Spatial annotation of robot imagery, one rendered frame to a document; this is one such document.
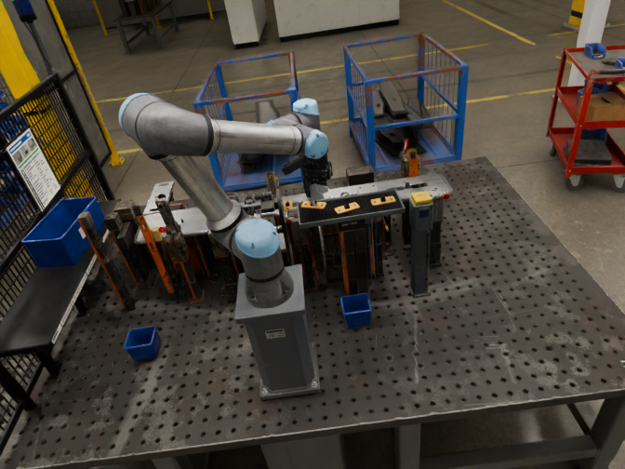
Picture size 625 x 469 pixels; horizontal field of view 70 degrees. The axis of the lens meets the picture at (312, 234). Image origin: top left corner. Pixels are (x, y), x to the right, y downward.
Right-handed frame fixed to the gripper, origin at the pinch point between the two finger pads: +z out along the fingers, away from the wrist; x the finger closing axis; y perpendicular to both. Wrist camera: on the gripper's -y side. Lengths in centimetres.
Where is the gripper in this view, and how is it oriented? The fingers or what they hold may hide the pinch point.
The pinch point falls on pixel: (312, 200)
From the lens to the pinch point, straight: 155.0
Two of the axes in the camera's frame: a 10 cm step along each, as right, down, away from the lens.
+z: 1.2, 8.0, 5.8
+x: 3.3, -5.9, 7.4
